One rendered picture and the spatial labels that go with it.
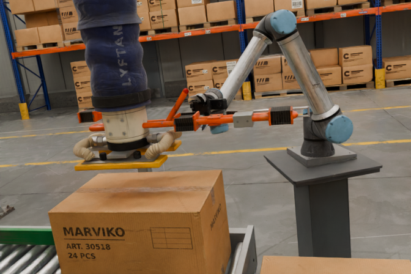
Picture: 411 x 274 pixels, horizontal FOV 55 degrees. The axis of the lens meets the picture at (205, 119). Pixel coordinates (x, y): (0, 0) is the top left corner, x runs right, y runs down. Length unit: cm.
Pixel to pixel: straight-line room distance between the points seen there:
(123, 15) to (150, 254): 86
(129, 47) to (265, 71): 717
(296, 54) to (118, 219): 112
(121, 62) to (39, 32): 866
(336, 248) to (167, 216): 133
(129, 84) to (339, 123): 110
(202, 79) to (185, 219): 747
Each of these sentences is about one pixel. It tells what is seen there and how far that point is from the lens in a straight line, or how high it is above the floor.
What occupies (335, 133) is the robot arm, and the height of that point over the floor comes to 97.
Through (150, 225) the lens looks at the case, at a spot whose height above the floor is 89.
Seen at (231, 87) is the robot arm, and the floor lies 125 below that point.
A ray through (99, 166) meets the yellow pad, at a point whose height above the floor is 111.
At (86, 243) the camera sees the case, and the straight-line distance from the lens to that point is 162.
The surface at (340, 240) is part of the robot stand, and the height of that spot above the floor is 29.
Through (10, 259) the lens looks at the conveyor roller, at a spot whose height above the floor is 54.
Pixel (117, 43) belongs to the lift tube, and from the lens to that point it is 146.
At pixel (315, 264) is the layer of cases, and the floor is 54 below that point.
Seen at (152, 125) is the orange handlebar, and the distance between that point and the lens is 151.
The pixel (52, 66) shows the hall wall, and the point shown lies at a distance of 1153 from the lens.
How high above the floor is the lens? 154
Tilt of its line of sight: 12 degrees down
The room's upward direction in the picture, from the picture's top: 7 degrees counter-clockwise
